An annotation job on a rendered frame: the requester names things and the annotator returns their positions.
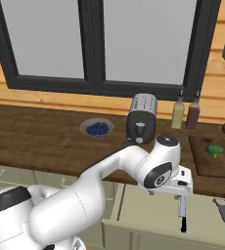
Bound blueberries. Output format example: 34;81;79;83
85;121;111;137

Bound pale yellow bottle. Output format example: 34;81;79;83
171;96;186;130

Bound green broccoli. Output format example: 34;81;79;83
204;144;225;159

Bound open pale green drawer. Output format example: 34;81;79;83
101;183;225;250

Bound dark red bottle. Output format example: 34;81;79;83
185;97;202;132

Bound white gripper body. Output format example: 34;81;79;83
137;177;195;198

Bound pale green drawer front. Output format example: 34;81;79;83
0;163;37;196
33;169;120;223

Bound silver black toaster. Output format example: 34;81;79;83
125;93;158;146

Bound black-framed window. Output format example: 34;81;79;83
0;0;222;103

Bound grey bowl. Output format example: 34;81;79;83
79;117;115;141

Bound black-handled kitchen knife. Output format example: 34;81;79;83
178;194;188;234

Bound wooden cutting board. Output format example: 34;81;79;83
188;135;225;181

